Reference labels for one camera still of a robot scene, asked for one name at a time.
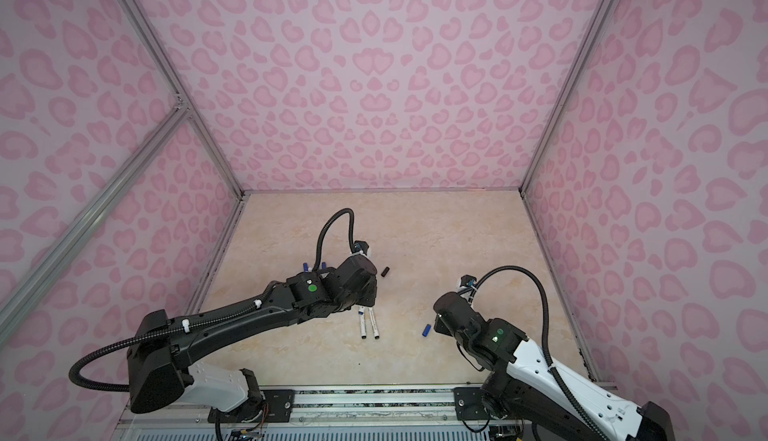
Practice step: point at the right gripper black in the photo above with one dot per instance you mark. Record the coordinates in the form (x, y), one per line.
(439, 323)

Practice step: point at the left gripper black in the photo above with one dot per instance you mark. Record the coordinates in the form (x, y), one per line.
(372, 297)

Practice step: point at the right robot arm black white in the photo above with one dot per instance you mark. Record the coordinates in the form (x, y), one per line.
(523, 383)

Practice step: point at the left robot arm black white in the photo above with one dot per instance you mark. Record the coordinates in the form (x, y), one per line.
(166, 365)

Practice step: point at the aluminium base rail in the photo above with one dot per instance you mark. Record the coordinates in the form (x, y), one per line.
(345, 412)

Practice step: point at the aluminium frame strut diagonal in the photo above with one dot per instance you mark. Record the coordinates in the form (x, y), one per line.
(38, 281)

